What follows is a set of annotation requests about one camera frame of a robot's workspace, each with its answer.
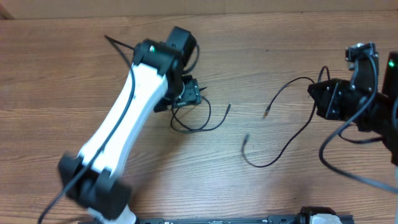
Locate long black USB cable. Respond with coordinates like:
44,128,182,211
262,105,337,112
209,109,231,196
241,65,331,169

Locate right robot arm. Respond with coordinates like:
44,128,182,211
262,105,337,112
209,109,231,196
308,42,397,165

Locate short black USB cable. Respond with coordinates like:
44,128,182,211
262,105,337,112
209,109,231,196
169,86,232,134

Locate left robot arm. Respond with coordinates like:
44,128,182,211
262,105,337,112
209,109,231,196
58,27,201,223

